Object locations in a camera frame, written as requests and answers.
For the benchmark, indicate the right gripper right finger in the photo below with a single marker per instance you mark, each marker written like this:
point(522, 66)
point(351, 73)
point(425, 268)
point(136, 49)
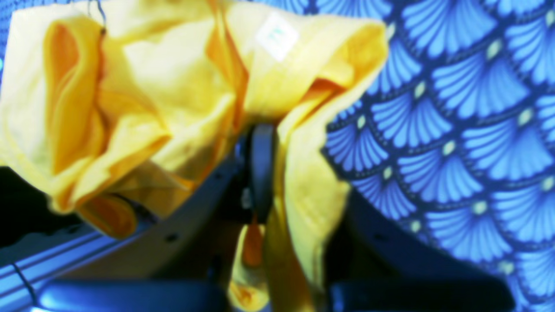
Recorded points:
point(372, 265)

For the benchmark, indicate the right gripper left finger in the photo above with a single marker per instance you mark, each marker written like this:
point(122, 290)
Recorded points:
point(173, 266)

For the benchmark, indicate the yellow T-shirt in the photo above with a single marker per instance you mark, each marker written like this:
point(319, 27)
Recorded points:
point(146, 106)

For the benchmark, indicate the blue fan-patterned table cloth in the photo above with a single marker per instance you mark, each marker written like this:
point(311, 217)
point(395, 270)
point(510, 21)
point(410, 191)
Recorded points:
point(453, 141)

